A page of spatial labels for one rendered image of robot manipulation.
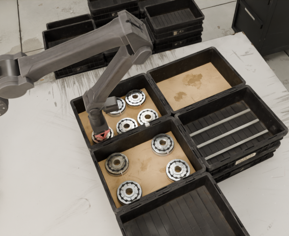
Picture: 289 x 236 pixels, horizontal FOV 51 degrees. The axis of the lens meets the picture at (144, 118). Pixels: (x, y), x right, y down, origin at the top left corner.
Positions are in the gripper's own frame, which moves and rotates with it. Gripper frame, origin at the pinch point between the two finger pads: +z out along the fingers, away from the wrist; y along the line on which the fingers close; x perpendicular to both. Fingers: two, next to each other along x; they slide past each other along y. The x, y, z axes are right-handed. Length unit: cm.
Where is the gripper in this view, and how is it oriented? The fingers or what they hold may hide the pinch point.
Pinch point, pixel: (101, 133)
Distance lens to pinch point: 138.6
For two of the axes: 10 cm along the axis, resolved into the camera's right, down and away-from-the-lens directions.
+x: -9.2, 3.5, -1.9
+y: -3.9, -7.2, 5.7
